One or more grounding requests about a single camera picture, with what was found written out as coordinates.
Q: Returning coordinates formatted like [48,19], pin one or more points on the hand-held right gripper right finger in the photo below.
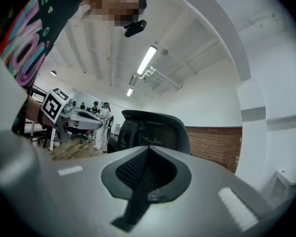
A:
[212,181]

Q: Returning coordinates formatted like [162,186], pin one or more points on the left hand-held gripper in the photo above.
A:
[51,105]

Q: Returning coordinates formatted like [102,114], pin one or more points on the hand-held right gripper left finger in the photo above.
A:
[64,194]

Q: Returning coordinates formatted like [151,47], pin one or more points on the black office chair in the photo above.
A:
[162,125]

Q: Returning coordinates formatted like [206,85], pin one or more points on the person's left forearm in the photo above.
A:
[33,110]

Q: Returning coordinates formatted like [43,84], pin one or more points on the black smartwatch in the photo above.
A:
[40,120]

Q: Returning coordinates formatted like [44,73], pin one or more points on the short ceiling light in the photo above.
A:
[129,92]

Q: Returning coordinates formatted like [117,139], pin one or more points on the round ceiling lamp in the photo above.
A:
[53,73]

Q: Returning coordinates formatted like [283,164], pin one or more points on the long ceiling light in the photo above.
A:
[146,59]

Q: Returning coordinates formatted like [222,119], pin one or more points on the white ceiling pipes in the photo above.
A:
[162,79]

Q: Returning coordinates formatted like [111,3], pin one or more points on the round smoke detector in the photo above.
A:
[164,52]

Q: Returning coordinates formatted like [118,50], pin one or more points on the black printed T-shirt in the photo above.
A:
[22,33]

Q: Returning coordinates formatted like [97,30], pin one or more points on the person's head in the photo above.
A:
[108,4]

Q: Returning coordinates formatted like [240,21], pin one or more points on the black head camera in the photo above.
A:
[135,28]

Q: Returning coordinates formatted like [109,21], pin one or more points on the white wall conduit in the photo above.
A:
[256,22]

